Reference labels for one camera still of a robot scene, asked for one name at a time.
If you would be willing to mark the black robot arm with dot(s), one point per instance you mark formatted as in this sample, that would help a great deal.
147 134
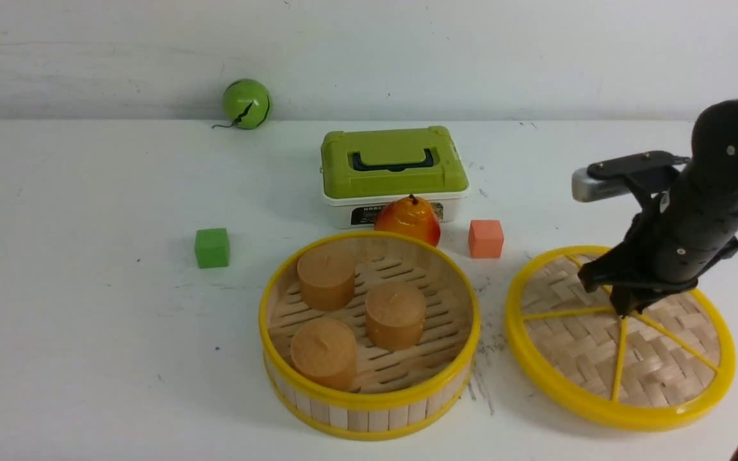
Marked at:
707 187

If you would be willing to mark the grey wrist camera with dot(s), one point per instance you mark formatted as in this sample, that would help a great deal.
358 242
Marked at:
641 175

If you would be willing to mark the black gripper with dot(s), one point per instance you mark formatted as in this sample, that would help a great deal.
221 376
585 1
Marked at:
658 257

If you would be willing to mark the orange foam cube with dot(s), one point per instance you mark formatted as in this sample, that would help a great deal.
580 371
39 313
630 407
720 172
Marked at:
485 239

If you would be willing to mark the green lidded plastic storage box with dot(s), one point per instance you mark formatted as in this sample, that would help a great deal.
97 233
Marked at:
363 171

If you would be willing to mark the green watermelon toy ball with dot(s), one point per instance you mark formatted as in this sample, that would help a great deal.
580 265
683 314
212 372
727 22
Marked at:
246 103

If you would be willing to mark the green foam cube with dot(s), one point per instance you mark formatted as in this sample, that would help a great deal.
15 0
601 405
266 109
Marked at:
211 248

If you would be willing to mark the yellow woven bamboo steamer lid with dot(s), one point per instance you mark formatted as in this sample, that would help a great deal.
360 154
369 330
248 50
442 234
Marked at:
658 370

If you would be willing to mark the brown cylindrical bun right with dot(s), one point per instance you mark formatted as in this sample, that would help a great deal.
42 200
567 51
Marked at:
395 315

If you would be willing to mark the orange toy pear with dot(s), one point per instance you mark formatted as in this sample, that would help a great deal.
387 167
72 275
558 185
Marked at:
412 216

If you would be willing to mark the yellow bamboo steamer basket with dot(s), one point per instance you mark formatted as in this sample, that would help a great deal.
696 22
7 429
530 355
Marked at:
394 393

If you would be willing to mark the brown cylindrical bun front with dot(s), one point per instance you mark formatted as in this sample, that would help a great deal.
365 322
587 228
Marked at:
325 351

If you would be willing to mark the brown cylindrical bun back left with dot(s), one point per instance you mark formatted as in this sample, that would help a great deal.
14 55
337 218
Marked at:
326 278

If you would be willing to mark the brown cylindrical bun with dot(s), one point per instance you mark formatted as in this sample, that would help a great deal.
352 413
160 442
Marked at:
325 351
395 315
326 278

